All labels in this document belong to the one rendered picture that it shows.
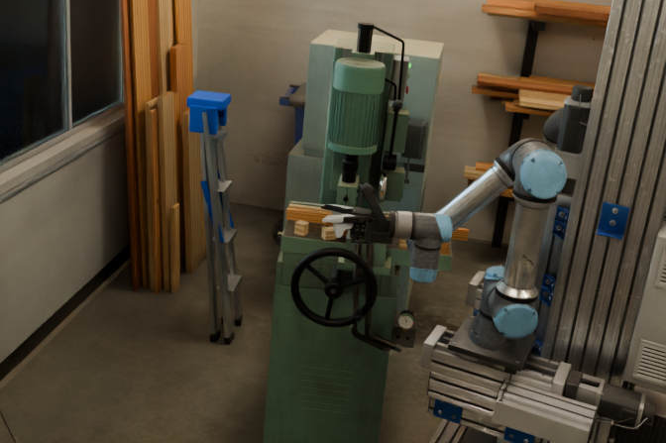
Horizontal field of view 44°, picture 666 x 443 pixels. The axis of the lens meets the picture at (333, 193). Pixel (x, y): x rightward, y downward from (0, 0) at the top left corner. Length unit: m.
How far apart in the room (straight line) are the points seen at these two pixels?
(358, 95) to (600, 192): 0.86
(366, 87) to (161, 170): 1.68
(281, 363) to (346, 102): 1.00
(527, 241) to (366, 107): 0.84
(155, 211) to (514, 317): 2.36
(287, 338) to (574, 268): 1.09
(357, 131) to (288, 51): 2.50
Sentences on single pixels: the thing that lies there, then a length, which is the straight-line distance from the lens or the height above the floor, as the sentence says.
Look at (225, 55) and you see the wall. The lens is 5.37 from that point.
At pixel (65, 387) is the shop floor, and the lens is 3.69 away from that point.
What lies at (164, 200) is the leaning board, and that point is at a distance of 4.22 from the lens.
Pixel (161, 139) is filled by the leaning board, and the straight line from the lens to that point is 4.13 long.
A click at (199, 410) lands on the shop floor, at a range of 3.51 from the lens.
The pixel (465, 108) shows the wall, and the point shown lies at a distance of 5.18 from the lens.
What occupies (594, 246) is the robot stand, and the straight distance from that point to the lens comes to 2.51.
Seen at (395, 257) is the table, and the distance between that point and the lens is 2.86.
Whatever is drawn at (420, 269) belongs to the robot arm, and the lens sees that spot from 2.22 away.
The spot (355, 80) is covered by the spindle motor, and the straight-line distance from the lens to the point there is 2.75.
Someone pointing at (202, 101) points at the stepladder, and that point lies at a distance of 3.59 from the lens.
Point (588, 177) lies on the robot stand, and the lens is 2.47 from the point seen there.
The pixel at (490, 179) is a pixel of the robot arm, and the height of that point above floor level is 1.33.
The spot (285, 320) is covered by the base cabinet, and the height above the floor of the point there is 0.57.
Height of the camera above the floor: 2.02
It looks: 20 degrees down
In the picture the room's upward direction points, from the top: 6 degrees clockwise
